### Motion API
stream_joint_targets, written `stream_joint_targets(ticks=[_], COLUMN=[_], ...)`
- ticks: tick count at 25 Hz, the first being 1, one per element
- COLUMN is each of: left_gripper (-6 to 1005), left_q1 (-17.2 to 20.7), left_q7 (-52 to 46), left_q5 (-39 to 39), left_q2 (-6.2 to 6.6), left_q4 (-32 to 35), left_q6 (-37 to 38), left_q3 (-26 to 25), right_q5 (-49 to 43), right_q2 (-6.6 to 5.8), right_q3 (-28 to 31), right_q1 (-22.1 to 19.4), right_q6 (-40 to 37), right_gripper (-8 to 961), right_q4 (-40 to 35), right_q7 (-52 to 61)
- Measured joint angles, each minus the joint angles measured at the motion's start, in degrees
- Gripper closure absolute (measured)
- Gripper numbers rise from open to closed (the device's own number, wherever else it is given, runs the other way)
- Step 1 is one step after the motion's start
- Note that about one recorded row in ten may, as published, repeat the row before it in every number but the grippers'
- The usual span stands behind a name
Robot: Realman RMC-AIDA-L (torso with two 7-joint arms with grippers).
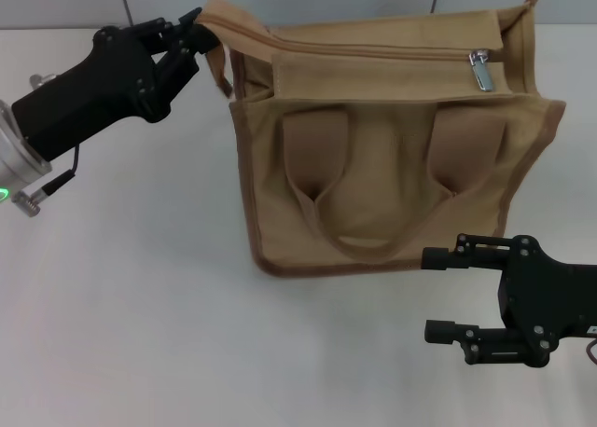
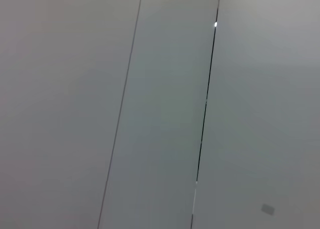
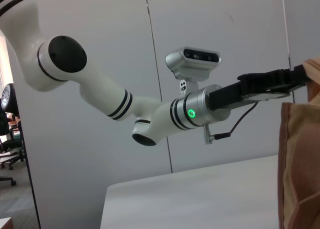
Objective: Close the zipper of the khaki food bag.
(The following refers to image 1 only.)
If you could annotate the silver metal flange fitting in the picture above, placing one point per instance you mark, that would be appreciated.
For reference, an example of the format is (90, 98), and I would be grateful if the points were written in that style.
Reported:
(42, 81)

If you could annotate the silver metal zipper pull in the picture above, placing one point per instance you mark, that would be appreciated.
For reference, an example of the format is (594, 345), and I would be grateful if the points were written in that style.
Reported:
(485, 79)

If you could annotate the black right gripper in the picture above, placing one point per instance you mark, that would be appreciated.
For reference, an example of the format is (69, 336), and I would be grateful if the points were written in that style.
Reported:
(545, 296)

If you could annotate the khaki canvas food bag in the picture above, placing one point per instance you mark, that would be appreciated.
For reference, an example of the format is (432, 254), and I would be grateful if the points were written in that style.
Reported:
(373, 189)

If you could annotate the silver and white left robot arm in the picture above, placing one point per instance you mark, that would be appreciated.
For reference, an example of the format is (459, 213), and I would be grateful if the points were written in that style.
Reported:
(18, 166)

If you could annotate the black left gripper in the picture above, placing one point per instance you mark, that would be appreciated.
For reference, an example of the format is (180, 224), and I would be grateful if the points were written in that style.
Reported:
(93, 96)

